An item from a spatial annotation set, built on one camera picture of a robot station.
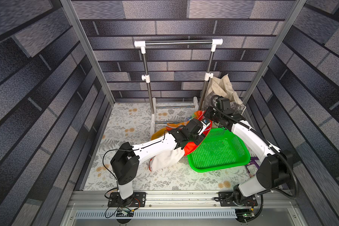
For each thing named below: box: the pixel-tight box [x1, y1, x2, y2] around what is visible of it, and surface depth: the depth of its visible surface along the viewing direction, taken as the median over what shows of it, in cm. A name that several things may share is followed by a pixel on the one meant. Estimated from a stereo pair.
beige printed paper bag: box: [202, 73, 247, 115], surface depth 97 cm
